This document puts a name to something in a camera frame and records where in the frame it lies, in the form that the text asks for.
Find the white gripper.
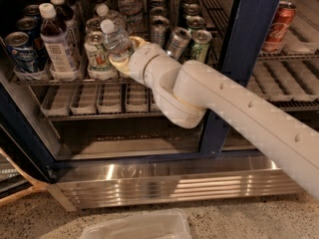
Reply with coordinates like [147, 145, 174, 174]
[109, 36, 167, 86]

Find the clear water bottle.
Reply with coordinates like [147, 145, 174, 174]
[118, 0, 144, 35]
[100, 19, 133, 62]
[96, 4, 127, 29]

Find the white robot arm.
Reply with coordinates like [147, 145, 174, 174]
[109, 36, 319, 198]

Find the dark tea bottle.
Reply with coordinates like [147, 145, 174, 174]
[50, 0, 81, 59]
[39, 3, 78, 72]

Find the front dark tea bottle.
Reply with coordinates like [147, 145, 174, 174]
[39, 3, 78, 72]

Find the steel fridge base grille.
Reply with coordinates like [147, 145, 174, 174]
[48, 155, 302, 211]

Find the front green white soda can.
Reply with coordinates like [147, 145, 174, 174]
[84, 31, 112, 72]

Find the upright silver can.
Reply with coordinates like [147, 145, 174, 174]
[151, 16, 169, 48]

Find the tilted silver can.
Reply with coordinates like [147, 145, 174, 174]
[165, 27, 191, 60]

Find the green lime can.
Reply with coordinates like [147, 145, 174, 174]
[186, 16, 206, 34]
[186, 30, 212, 63]

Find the front green lime can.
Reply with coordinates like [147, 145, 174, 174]
[186, 30, 212, 63]

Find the blue soda can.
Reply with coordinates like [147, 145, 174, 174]
[4, 32, 39, 73]
[15, 17, 48, 71]

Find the front blue soda can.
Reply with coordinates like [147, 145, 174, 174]
[4, 32, 39, 73]

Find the red cola can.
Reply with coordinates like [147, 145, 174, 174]
[262, 1, 296, 52]

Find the clear plastic bin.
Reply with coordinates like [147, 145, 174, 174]
[80, 209, 192, 239]

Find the lower wire shelf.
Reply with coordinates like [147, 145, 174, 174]
[40, 78, 319, 120]

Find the wire shelf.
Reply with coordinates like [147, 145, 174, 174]
[40, 78, 319, 120]
[13, 0, 228, 85]

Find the top wire shelf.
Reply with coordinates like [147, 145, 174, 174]
[13, 0, 228, 85]

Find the blue fridge door frame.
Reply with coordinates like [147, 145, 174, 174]
[198, 0, 287, 155]

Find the wooden frame at left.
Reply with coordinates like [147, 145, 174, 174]
[0, 147, 48, 206]

